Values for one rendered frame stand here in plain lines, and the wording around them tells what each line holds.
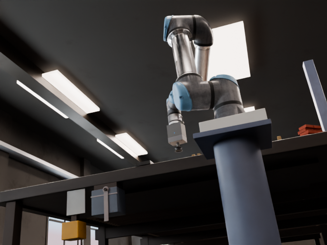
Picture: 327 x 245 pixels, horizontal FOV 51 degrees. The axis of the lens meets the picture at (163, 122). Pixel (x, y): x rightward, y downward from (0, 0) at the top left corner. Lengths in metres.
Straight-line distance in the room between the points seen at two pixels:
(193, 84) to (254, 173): 0.41
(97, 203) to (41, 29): 2.77
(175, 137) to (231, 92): 0.58
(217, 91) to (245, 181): 0.37
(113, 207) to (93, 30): 2.74
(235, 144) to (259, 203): 0.22
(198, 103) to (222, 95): 0.10
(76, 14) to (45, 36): 0.52
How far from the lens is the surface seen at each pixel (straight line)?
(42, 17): 3.99
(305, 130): 2.56
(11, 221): 1.99
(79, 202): 1.78
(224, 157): 1.25
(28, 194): 1.95
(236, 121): 1.22
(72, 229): 1.74
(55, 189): 1.86
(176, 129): 1.86
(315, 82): 3.93
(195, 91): 1.34
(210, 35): 1.70
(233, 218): 1.20
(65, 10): 3.88
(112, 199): 1.67
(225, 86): 1.38
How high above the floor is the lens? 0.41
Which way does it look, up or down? 24 degrees up
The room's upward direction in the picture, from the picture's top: 6 degrees counter-clockwise
